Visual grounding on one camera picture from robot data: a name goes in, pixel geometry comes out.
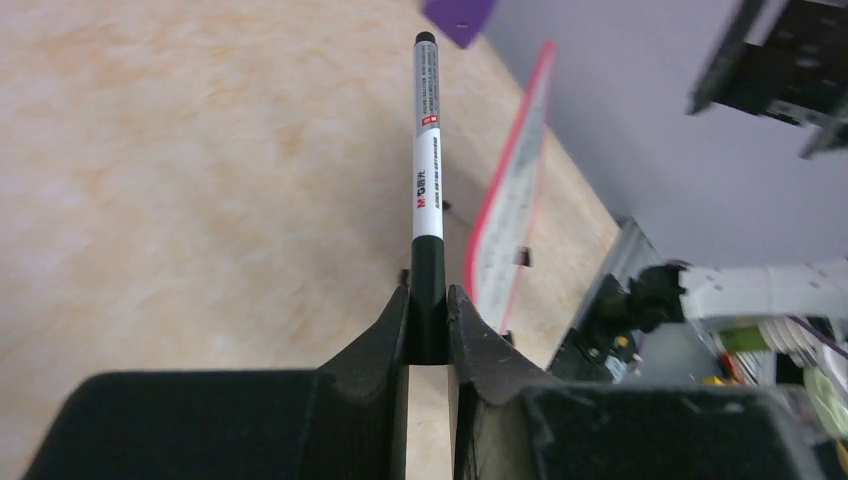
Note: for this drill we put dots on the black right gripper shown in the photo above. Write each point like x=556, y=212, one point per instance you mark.
x=797, y=75

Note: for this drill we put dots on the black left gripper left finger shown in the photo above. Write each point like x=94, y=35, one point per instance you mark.
x=342, y=420

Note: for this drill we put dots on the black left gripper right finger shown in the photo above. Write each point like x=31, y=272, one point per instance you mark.
x=516, y=421

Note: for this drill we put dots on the black marker cap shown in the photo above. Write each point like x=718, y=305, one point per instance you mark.
x=427, y=332

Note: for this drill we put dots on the pink framed whiteboard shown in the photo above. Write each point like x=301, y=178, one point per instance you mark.
x=507, y=212

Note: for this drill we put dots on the silver whiteboard marker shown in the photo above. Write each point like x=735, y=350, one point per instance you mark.
x=427, y=168

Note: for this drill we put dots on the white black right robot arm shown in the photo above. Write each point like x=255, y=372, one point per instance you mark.
x=683, y=292

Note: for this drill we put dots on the black whiteboard clip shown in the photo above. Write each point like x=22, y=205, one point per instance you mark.
x=525, y=257

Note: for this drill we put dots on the purple marker holder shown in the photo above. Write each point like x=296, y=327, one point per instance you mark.
x=462, y=21

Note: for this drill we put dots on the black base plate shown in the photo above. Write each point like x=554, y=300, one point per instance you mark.
x=601, y=344

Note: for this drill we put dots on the aluminium frame rail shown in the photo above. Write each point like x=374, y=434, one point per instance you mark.
x=631, y=252

